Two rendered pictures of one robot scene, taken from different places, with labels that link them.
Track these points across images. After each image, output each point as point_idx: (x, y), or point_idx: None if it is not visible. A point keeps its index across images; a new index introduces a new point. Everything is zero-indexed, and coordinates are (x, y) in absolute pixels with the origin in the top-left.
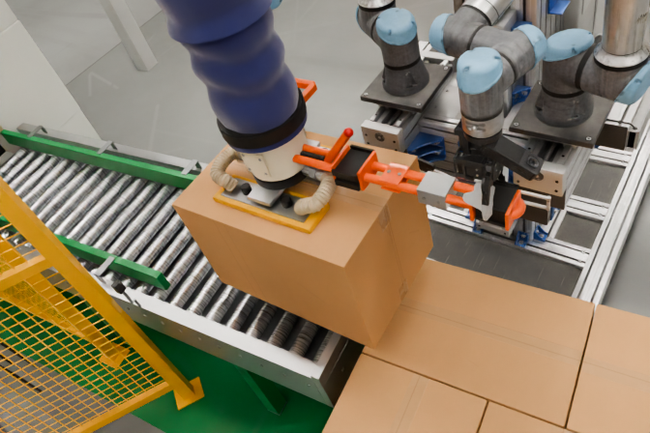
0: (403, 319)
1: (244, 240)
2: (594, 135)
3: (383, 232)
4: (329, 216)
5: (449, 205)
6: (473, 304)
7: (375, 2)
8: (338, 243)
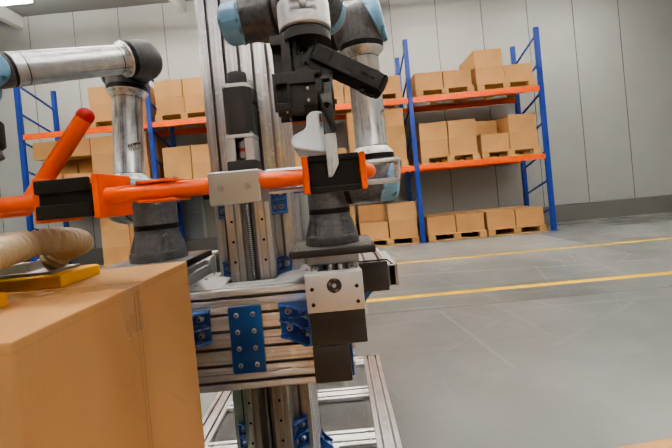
0: None
1: None
2: (371, 242)
3: (128, 342)
4: (0, 310)
5: (263, 198)
6: None
7: (129, 175)
8: (9, 324)
